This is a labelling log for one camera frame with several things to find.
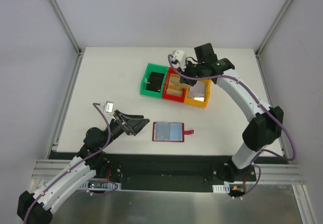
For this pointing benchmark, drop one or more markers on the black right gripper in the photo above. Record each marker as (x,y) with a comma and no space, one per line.
(189,73)

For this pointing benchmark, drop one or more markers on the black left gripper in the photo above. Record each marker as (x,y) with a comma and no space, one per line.
(126,125)

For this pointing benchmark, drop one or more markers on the red leather card holder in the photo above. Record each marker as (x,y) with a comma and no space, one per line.
(169,132)

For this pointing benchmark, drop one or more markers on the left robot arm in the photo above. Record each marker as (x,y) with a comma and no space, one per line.
(90,161)

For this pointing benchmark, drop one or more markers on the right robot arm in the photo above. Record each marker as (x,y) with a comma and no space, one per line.
(263,120)

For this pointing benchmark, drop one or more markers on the silver VIP card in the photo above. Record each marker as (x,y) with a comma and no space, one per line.
(197,92)

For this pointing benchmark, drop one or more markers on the gold VIP card upper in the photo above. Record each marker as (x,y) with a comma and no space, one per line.
(174,81)

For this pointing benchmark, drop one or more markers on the gold vip card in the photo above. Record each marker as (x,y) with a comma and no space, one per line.
(174,92)
(174,81)

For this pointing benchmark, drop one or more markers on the gold VIP card lower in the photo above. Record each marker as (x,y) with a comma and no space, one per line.
(174,92)

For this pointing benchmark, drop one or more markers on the black VIP card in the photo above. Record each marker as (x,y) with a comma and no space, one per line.
(154,82)

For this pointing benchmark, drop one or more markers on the yellow plastic bin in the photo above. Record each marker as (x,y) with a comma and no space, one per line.
(199,103)

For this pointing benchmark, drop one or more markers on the red plastic bin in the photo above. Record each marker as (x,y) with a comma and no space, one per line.
(165,87)

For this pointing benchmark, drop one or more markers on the green plastic bin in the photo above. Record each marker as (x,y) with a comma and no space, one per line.
(152,68)

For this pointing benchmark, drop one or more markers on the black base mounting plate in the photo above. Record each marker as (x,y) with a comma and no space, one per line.
(176,173)

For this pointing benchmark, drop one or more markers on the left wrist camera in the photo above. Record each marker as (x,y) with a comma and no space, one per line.
(108,107)

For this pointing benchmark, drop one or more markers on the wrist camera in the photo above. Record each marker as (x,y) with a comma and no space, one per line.
(108,107)
(179,58)

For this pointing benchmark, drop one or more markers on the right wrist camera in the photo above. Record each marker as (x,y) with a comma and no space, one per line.
(179,58)

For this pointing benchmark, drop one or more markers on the left white cable duct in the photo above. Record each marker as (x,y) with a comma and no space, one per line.
(100,185)

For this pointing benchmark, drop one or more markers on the white cable duct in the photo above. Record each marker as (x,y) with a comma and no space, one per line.
(221,189)
(100,185)

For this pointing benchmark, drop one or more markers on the right white cable duct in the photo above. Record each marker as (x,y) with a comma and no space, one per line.
(221,189)

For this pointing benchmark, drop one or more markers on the right aluminium frame post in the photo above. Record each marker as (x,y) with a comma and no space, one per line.
(273,27)

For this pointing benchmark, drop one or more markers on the aluminium frame post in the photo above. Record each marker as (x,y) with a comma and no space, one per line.
(273,27)
(65,26)

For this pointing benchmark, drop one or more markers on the left aluminium frame post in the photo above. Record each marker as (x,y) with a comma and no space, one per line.
(65,26)

